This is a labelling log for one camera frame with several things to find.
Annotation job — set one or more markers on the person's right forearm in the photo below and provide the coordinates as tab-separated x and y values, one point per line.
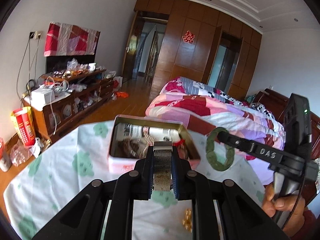
311	226

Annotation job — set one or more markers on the cow print pillow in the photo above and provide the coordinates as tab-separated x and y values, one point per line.
260	109

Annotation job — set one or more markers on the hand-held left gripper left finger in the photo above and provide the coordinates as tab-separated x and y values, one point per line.
146	170

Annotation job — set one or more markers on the teal cloth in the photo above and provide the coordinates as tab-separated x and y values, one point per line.
250	98

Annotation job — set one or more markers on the white mug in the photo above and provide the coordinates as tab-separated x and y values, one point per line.
92	67

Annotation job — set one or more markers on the red paper decoration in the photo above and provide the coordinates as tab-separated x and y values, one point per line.
188	37

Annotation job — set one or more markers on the crumpled plastic bag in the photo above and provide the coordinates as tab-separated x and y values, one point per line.
23	152

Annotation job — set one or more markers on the red and white bag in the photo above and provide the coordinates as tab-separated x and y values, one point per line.
118	83

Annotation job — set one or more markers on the patchwork quilt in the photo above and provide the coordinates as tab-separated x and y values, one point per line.
200	107

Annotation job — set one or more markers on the wooden wardrobe wall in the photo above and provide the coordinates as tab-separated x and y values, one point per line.
195	62

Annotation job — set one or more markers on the lavender bed sheet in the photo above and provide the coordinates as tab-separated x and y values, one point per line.
257	170

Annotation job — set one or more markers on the white jar with red lid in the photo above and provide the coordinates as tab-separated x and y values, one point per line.
3	155

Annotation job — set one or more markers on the orange packet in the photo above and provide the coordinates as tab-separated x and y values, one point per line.
121	95

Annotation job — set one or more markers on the grey and red floral quilt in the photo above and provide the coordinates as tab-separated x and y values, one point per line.
190	85

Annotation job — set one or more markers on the red and pink patchwork cover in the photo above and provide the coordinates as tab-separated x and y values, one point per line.
70	40

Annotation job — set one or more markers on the white cloth with green print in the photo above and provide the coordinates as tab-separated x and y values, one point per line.
62	175

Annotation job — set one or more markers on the printed white paper packet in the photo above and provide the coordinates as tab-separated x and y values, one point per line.
150	131

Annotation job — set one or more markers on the pink tin box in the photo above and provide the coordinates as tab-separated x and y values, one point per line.
122	165

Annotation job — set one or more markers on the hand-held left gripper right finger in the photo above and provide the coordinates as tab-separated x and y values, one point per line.
178	172

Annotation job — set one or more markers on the plain wooden door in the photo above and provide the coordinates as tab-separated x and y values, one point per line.
212	55

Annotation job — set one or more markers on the clear plastic bag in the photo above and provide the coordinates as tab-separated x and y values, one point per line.
72	63

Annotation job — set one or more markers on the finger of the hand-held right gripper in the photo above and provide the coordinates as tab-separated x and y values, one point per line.
250	146

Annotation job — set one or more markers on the black television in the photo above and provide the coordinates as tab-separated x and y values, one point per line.
55	63

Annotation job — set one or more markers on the white cardboard box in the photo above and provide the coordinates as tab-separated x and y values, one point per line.
42	96

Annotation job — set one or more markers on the wall socket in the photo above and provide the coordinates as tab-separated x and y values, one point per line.
35	35

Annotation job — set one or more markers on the dark wooden headboard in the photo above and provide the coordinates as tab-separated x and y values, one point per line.
275	102

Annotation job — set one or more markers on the red and yellow box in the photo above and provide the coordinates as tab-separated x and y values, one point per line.
23	127

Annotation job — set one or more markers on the person's right hand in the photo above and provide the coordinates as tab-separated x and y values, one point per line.
285	205

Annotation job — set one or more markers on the wooden television cabinet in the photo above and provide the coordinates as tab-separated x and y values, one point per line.
42	115

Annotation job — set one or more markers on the silver mesh watch band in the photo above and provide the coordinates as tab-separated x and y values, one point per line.
162	167

